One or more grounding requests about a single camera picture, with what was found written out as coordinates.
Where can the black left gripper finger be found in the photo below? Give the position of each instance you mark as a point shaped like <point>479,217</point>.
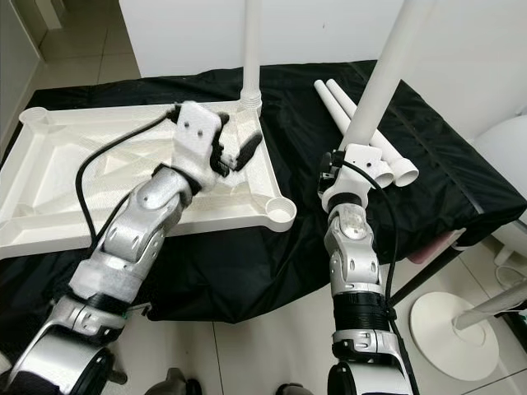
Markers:
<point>249,148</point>

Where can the white plastic table leg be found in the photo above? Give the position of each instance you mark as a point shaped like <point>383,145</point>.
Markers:
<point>387,74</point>
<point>252,49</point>
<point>333,105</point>
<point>350,103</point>

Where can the white plastic table top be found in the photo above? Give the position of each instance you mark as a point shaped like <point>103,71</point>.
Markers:
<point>82,164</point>

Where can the black table cloth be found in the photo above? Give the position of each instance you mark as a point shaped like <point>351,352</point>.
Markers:
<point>296,271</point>

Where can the dark robot right foot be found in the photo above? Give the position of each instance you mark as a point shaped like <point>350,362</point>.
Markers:
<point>295,389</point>

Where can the dark robot foot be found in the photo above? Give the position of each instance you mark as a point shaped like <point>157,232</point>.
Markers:
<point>183,383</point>
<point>295,389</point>

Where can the dark robot left foot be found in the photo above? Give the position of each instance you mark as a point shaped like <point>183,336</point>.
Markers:
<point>183,383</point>

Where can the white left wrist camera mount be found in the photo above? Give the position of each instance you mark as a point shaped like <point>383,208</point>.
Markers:
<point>198,132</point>

